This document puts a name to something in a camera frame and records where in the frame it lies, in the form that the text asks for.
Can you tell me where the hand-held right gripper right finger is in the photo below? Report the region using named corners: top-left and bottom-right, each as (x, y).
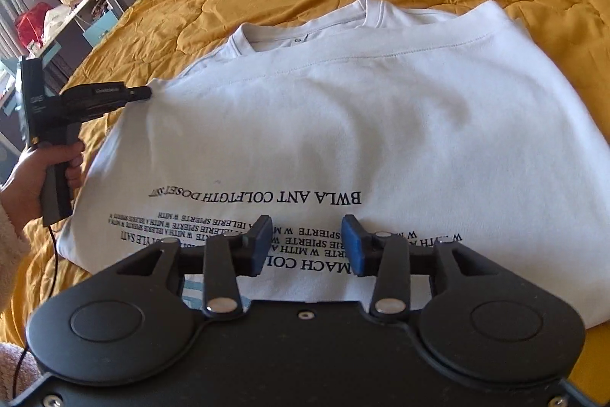
top-left (340, 216), bottom-right (497, 320)

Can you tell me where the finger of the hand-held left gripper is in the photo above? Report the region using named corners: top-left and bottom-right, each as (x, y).
top-left (123, 85), bottom-right (154, 105)

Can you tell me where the person's fuzzy garment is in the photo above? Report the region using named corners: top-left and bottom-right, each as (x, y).
top-left (0, 343), bottom-right (42, 407)

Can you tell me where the person's left hand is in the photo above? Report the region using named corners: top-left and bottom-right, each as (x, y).
top-left (1, 139), bottom-right (86, 232)

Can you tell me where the black cable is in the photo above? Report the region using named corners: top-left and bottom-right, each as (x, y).
top-left (12, 223), bottom-right (60, 398)

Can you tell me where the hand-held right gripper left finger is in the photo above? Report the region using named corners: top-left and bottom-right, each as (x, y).
top-left (114, 215), bottom-right (274, 317)

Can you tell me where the light blue desk drawer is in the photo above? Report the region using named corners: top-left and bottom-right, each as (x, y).
top-left (82, 13), bottom-right (120, 48)

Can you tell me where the person's left forearm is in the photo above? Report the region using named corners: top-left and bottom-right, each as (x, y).
top-left (0, 192), bottom-right (32, 277)

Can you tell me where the white long-sleeve sweatshirt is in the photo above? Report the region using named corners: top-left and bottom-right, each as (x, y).
top-left (56, 0), bottom-right (610, 334)

